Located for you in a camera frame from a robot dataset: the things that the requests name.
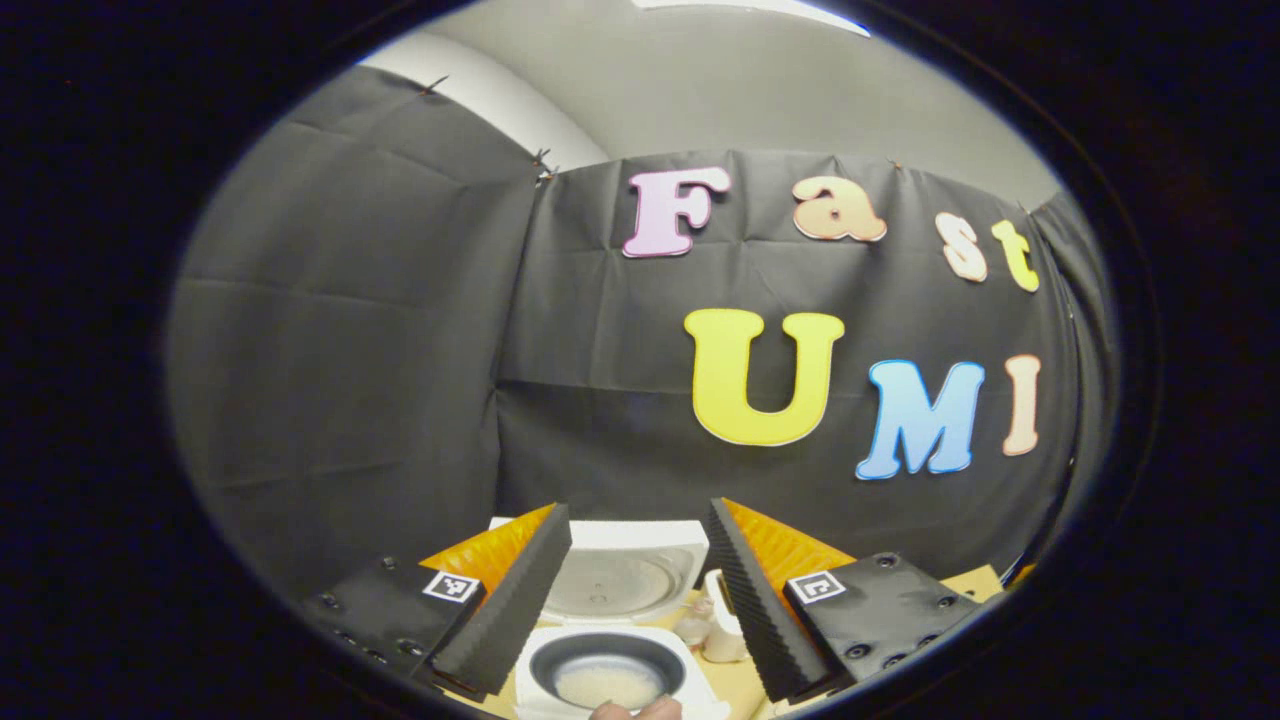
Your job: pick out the ceiling strip light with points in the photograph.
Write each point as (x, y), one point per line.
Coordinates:
(750, 8)

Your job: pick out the white rice cooker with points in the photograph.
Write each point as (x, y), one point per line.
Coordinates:
(620, 580)

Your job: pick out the clear plastic water bottle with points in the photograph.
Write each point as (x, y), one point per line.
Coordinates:
(695, 625)

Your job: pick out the black backdrop cloth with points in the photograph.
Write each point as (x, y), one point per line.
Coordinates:
(400, 350)

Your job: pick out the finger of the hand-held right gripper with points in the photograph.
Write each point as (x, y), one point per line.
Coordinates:
(1023, 575)

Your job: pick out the white rice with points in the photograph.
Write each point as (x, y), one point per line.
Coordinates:
(610, 685)

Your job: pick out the white toaster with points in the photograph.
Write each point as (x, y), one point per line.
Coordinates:
(722, 630)

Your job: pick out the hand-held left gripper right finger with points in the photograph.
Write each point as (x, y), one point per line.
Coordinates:
(755, 600)

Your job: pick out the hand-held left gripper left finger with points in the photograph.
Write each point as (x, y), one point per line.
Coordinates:
(510, 600)

